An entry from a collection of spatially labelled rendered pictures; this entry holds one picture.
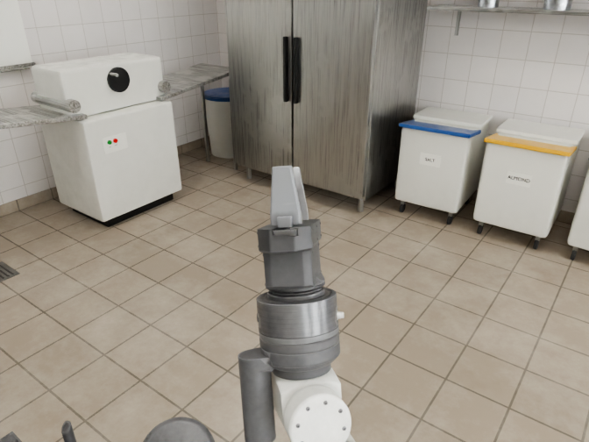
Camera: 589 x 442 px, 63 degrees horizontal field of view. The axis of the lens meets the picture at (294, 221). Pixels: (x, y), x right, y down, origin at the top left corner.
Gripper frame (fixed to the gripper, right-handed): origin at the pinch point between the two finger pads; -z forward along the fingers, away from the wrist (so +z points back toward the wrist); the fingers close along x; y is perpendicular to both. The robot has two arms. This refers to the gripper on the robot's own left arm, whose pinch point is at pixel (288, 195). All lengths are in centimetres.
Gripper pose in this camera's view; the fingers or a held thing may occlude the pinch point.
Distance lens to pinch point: 52.2
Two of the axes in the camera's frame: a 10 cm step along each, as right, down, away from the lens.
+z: 0.7, 10.0, 0.7
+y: -9.9, 0.6, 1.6
